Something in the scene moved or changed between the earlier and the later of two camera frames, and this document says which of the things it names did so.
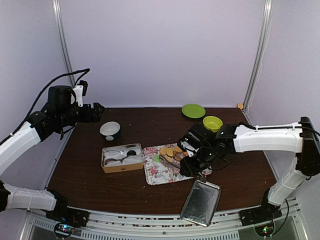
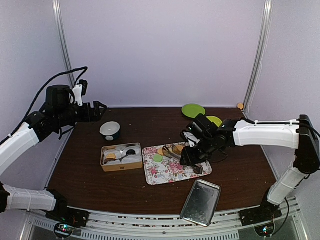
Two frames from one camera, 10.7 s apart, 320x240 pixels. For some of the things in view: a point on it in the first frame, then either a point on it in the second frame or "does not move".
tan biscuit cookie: [163, 151] -> [111, 155]
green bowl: [212, 123] does not move
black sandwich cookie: [131, 152] does not move
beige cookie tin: [122, 158] does not move
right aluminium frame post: [262, 42] does not move
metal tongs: [199, 176] -> [197, 169]
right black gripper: [190, 168] -> [190, 158]
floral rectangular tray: [159, 172] does not move
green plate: [193, 110] does not move
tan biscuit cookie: [169, 151] -> [160, 151]
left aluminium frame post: [61, 26] does not move
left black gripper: [87, 117] does not move
